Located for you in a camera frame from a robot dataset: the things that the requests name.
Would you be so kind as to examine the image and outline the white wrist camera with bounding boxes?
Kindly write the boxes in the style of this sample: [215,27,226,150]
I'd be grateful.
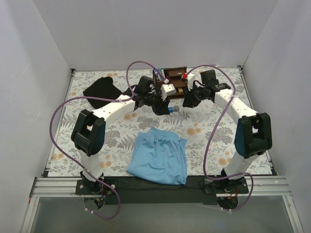
[160,84,176,101]
[181,73,195,90]

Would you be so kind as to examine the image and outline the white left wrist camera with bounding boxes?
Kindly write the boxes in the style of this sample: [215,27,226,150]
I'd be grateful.
[160,84,176,101]

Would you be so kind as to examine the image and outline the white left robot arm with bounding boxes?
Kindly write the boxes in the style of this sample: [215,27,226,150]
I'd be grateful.
[71,76,174,194]

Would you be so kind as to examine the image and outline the black folded cloth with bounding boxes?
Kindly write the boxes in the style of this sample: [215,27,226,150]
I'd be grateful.
[83,77,123,109]

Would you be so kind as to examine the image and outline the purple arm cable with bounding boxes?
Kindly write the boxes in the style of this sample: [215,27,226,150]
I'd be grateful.
[186,64,255,211]
[49,61,170,219]

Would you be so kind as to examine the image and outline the light blue shorts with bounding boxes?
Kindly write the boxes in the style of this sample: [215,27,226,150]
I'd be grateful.
[126,127,188,185]

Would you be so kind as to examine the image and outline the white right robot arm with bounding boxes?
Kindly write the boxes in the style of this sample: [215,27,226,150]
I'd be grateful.
[181,69,272,193]

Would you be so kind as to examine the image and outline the brown wooden desk organizer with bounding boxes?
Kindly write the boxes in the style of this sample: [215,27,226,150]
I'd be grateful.
[153,67,187,100]

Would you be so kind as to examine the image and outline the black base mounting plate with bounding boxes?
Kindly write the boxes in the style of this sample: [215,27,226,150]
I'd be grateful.
[75,175,250,206]

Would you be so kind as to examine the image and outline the floral tablecloth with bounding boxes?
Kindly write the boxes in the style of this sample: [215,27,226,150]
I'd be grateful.
[47,68,273,178]

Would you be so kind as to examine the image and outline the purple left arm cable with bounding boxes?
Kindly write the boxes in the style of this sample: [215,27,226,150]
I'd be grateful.
[49,61,170,219]

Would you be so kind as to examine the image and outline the aluminium frame rail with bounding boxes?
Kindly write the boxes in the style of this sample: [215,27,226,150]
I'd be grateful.
[20,176,83,233]

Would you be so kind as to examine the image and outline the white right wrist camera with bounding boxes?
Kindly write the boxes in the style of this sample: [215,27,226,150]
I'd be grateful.
[181,73,195,90]

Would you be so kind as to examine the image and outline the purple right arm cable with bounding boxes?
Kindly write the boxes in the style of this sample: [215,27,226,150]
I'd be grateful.
[186,64,255,211]

